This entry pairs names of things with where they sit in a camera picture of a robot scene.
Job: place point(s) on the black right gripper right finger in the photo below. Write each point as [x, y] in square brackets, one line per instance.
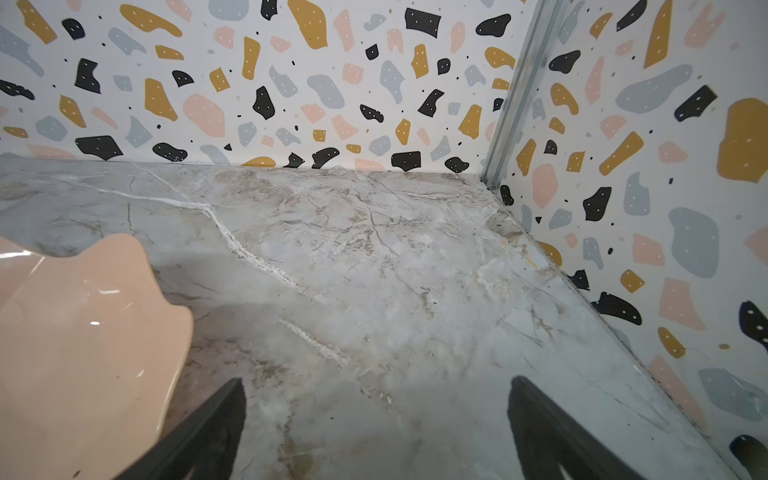
[550, 444]

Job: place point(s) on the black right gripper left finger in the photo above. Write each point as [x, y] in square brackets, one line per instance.
[203, 446]

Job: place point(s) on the pink wavy fruit bowl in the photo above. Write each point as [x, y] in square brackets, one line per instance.
[91, 352]

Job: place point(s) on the aluminium corner post right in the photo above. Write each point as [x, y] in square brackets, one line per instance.
[540, 37]

